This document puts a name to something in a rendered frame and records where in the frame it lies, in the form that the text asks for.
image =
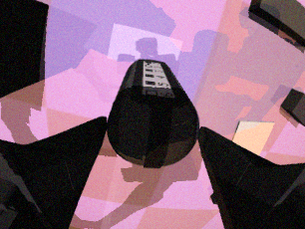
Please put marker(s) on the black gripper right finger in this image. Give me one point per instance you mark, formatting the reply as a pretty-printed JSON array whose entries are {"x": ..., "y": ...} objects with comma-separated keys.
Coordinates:
[{"x": 247, "y": 187}]

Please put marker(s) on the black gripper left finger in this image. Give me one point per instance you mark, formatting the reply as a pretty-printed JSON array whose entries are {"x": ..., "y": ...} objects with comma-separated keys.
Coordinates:
[{"x": 52, "y": 172}]

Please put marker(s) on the dark grey switch panel with green rocker switches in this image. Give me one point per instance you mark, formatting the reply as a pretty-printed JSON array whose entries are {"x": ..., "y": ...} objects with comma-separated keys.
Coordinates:
[{"x": 152, "y": 122}]

